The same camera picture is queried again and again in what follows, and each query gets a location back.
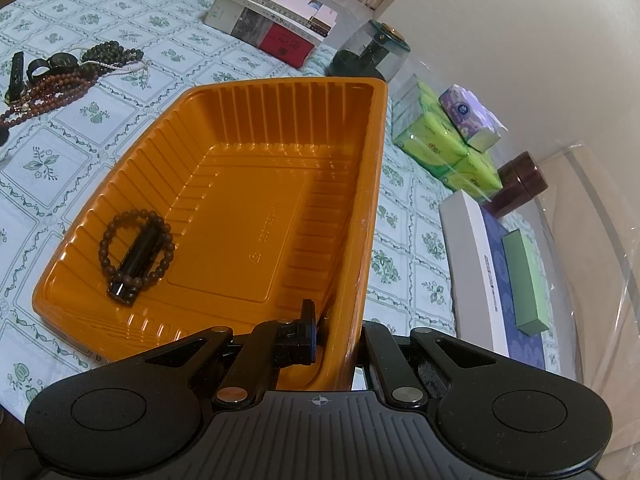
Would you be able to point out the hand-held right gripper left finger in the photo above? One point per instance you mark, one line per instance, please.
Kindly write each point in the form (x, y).
(299, 341)

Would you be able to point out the orange plastic tray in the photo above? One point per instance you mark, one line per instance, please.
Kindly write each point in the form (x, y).
(260, 200)

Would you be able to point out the clear plastic sheet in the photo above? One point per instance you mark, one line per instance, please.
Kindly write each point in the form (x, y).
(590, 240)

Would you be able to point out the purple tissue pack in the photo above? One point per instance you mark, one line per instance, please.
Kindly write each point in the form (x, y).
(467, 112)

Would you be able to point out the long white box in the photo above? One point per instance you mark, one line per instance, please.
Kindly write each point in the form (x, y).
(467, 260)

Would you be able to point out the blue patterned box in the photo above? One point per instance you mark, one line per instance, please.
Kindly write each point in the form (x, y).
(530, 350)

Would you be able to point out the brown round jar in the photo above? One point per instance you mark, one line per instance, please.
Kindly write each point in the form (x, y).
(522, 180)

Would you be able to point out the black round watch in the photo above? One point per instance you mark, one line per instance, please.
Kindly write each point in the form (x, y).
(62, 61)

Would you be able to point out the black cylinder case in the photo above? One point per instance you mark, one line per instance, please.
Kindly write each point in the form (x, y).
(136, 262)

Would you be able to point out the green tissue pack bundle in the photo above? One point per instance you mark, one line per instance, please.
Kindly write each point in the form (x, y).
(435, 145)

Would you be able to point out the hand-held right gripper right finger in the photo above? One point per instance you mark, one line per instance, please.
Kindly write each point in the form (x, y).
(379, 355)

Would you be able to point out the pale green box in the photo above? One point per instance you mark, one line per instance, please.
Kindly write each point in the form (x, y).
(525, 280)

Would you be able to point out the stack of books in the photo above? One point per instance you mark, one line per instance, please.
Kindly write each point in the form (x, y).
(285, 42)

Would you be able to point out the clear jar with dark lid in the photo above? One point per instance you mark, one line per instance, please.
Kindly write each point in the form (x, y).
(367, 52)

